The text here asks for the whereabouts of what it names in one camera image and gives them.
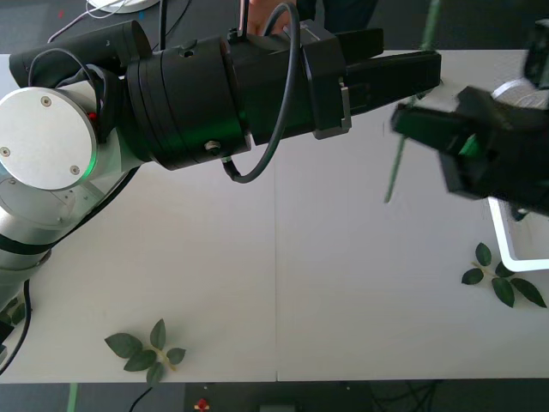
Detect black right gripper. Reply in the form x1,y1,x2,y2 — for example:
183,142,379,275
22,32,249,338
393,85,549,214

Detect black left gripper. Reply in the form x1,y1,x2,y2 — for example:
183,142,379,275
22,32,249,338
242,24,443,146

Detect red rose green stem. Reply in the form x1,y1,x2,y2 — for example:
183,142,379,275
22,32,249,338
383,0,442,203

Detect person's hand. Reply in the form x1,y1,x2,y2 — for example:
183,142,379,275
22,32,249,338
247,0,297,37

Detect shallow white box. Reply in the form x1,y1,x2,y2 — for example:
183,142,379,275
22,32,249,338
487,79,549,273

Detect loose green leaf twig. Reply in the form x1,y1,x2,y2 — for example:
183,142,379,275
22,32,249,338
461,242,548,309
104,318,187,386

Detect white round base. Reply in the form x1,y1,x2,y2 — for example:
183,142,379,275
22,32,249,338
85,0,160,13

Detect loose green leaves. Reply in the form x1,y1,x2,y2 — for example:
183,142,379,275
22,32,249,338
0,297,27,326

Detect green tape strip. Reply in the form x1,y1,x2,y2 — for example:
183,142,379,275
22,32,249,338
65,383,81,412

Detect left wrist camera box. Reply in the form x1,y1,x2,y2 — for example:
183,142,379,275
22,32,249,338
299,23,334,44

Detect black left wrist camera cable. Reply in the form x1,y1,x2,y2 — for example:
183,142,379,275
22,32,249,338
220,2,302,185

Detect thin black floor cable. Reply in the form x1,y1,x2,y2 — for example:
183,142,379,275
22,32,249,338
165,0,192,38

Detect white cable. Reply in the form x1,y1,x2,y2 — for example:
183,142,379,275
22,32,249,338
46,0,113,44

